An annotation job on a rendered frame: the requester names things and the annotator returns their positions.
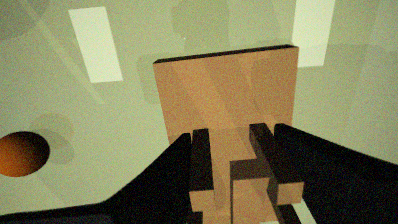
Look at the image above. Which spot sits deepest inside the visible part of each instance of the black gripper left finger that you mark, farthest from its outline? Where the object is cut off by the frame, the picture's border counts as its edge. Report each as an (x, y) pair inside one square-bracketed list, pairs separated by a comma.
[(158, 195)]

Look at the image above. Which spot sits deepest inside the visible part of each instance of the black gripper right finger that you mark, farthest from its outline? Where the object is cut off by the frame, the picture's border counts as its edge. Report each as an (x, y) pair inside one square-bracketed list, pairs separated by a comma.
[(341, 186)]

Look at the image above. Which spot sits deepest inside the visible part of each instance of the orange ball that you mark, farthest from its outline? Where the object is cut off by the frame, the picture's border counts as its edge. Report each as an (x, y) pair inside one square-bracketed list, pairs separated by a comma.
[(23, 153)]

